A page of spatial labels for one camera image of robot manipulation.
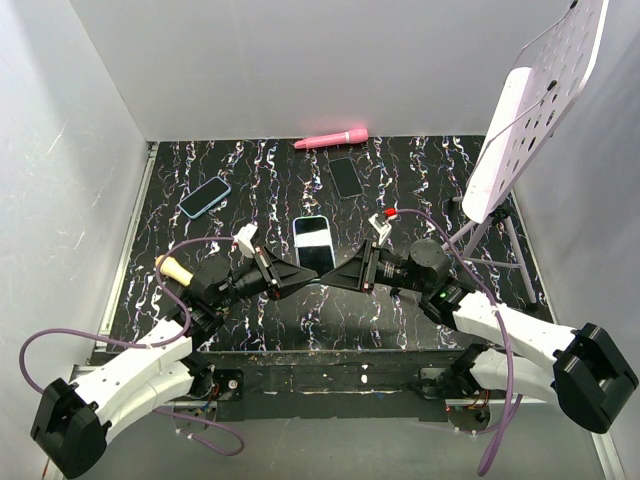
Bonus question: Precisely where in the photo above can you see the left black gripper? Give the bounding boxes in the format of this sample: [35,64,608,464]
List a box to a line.
[213,244,317,311]

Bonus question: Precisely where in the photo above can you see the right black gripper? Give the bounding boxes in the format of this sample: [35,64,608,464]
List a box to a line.
[320,238,429,294]

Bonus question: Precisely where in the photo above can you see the black phone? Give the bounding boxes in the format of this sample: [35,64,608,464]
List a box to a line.
[329,157,363,199]

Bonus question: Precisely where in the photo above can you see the blue cased phone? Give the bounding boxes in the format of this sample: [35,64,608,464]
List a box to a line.
[178,177,231,220]

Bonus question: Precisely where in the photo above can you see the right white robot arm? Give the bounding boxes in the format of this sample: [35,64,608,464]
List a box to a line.
[321,240,639,434]

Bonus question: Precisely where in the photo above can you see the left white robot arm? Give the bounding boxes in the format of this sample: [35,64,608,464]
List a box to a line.
[30,246,318,479]

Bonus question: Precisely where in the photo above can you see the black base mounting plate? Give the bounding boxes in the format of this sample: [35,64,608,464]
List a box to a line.
[154,349,494,436]

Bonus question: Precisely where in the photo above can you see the beige wooden toy piece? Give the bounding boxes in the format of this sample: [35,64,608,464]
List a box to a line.
[155,255,193,287]

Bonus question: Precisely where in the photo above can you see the pink microphone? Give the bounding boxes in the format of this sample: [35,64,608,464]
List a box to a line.
[294,128,369,150]

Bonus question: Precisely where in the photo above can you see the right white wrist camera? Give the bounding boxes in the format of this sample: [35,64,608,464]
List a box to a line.
[368,208,398,246]

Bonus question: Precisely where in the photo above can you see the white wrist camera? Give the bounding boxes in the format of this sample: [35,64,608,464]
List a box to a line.
[368,208,398,246]
[233,223,258,258]

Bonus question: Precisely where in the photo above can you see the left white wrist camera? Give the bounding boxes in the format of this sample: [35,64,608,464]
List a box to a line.
[233,223,258,258]

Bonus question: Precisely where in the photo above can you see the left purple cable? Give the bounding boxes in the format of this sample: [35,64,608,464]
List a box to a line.
[18,235,246,456]

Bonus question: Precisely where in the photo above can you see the purple cable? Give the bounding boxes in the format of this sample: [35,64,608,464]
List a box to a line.
[18,235,246,456]
[394,208,524,476]

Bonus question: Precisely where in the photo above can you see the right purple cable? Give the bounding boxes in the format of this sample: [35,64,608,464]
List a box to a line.
[394,208,524,476]

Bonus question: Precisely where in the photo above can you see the aluminium frame rail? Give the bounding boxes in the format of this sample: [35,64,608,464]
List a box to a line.
[42,142,201,480]

